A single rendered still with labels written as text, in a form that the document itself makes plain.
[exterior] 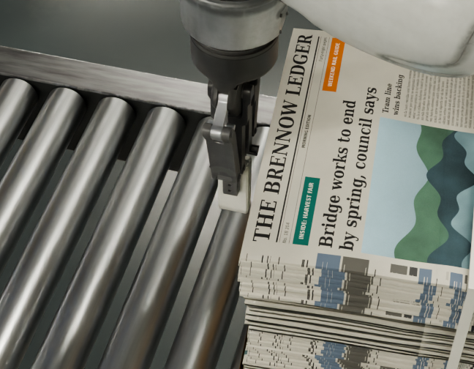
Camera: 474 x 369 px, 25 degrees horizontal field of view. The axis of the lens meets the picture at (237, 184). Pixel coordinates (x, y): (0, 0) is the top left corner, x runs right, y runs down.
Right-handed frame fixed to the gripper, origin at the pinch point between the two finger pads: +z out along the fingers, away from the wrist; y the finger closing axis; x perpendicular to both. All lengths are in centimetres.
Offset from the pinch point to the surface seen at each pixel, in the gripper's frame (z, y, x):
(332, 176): -10.1, -5.8, -10.2
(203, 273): 13.6, -1.7, 3.0
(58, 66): 13.0, 24.4, 29.7
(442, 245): -9.9, -10.6, -20.4
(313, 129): -10.2, -0.7, -7.5
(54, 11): 93, 123, 80
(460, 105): -9.8, 6.1, -19.7
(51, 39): 93, 113, 77
